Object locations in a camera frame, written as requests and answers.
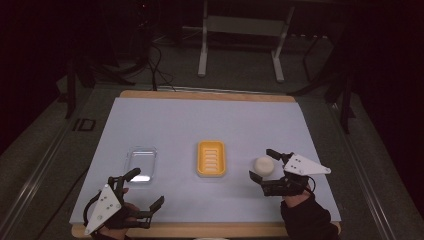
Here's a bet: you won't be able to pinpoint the person's right hand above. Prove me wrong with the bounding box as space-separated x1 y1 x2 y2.
282 191 315 209

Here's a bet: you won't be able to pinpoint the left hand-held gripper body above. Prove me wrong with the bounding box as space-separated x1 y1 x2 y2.
83 176 152 236

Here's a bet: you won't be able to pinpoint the yellow soap dish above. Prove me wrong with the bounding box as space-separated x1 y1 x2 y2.
196 139 227 178

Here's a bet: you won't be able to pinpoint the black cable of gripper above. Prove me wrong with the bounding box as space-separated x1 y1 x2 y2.
82 191 102 228
306 175 317 195

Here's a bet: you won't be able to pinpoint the person's left hand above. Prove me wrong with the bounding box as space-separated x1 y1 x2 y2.
99 187 141 239

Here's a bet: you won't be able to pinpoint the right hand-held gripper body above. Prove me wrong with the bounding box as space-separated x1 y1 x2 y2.
262 152 332 197

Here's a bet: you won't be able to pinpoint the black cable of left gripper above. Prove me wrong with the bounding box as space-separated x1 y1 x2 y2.
82 191 102 228

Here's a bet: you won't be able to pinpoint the round white soap bar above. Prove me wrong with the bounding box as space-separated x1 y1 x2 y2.
253 156 276 178

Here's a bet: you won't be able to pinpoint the clear plastic container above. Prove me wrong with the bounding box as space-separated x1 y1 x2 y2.
125 145 158 185

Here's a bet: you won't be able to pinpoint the white metal stand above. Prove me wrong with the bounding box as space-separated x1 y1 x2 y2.
197 0 296 84

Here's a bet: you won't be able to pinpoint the black metal stand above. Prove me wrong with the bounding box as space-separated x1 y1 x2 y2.
339 72 356 135

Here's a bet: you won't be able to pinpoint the black floor cables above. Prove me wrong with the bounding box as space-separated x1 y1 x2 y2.
145 42 177 92

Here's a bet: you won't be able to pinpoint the black rectangular floor frame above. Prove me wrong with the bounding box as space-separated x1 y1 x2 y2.
72 117 97 132

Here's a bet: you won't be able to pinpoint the white table mat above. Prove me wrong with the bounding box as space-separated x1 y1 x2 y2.
68 96 342 225

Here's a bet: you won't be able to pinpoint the metal floor rail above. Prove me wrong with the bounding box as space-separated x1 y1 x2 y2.
327 99 398 240
0 124 74 236

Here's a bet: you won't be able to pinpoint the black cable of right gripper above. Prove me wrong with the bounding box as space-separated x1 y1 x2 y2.
306 175 317 195

